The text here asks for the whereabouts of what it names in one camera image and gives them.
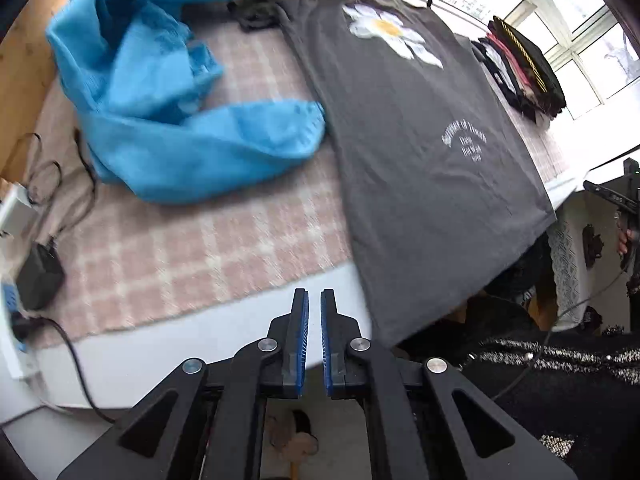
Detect person's torso black sweater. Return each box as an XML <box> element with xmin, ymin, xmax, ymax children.
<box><xmin>400</xmin><ymin>294</ymin><xmax>640</xmax><ymax>480</ymax></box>

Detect dark grey pants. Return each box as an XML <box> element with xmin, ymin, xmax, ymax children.
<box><xmin>227</xmin><ymin>0</ymin><xmax>294</xmax><ymax>32</ymax></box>

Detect black power adapter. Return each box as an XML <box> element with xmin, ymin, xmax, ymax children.
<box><xmin>17</xmin><ymin>241</ymin><xmax>66</xmax><ymax>311</ymax></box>

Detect white power strip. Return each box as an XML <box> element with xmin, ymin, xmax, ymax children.
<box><xmin>0</xmin><ymin>280</ymin><xmax>39</xmax><ymax>380</ymax></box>

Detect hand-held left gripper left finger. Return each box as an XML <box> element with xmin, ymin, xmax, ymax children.
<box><xmin>57</xmin><ymin>287</ymin><xmax>309</xmax><ymax>480</ymax></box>

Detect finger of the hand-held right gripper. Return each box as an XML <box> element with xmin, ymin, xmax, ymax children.
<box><xmin>583</xmin><ymin>179</ymin><xmax>632</xmax><ymax>212</ymax></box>

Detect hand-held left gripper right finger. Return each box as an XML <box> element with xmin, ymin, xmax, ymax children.
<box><xmin>320</xmin><ymin>288</ymin><xmax>576</xmax><ymax>480</ymax></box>

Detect dark grey t-shirt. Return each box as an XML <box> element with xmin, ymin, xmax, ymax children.
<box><xmin>277</xmin><ymin>0</ymin><xmax>559</xmax><ymax>349</ymax></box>

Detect white charger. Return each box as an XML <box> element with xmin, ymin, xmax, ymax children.
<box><xmin>0</xmin><ymin>182</ymin><xmax>39</xmax><ymax>239</ymax></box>

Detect person's brown slipper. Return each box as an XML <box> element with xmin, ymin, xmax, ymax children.
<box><xmin>264</xmin><ymin>407</ymin><xmax>322</xmax><ymax>462</ymax></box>

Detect pink checked blanket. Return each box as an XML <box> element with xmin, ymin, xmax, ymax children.
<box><xmin>29</xmin><ymin>0</ymin><xmax>572</xmax><ymax>342</ymax></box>

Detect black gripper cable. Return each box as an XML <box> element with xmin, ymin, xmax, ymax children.
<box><xmin>494</xmin><ymin>259</ymin><xmax>632</xmax><ymax>402</ymax></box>

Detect person's right hand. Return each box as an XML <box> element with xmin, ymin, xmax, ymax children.
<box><xmin>616</xmin><ymin>227</ymin><xmax>635</xmax><ymax>260</ymax></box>

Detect black power cable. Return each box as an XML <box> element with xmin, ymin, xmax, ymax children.
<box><xmin>10</xmin><ymin>310</ymin><xmax>119</xmax><ymax>424</ymax></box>

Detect blue work coat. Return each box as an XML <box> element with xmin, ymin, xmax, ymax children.
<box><xmin>46</xmin><ymin>0</ymin><xmax>327</xmax><ymax>206</ymax></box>

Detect pine wood board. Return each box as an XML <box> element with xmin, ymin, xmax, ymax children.
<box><xmin>0</xmin><ymin>0</ymin><xmax>69</xmax><ymax>187</ymax></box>

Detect stack of folded clothes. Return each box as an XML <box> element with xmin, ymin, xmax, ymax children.
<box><xmin>470</xmin><ymin>15</ymin><xmax>569</xmax><ymax>122</ymax></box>

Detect white lace cloth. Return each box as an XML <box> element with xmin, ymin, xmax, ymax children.
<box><xmin>546</xmin><ymin>209</ymin><xmax>602</xmax><ymax>332</ymax></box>

